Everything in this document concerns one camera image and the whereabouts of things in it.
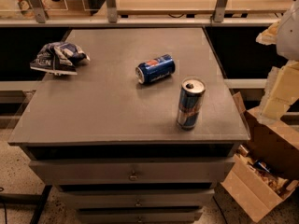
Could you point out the blue pepsi can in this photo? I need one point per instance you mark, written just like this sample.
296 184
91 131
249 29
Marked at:
155 69

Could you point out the grey metal shelf post middle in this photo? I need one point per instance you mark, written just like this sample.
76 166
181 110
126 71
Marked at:
112 13

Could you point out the grey drawer cabinet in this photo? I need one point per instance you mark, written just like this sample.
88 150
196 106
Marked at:
112 146

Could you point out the red bull can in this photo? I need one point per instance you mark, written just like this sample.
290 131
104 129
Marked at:
191 97

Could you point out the crumpled blue chip bag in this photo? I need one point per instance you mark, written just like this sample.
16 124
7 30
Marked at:
59 58

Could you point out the grey metal shelf post right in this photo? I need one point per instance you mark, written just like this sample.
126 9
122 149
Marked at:
219 11

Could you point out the grey metal shelf post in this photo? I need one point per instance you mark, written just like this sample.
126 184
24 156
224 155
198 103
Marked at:
219 11
112 13
39 12

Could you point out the grey metal shelf post left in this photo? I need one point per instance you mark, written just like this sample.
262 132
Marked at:
39 12

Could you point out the open cardboard box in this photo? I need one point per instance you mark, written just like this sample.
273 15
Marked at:
266 170

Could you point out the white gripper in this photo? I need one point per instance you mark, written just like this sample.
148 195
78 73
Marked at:
290 34

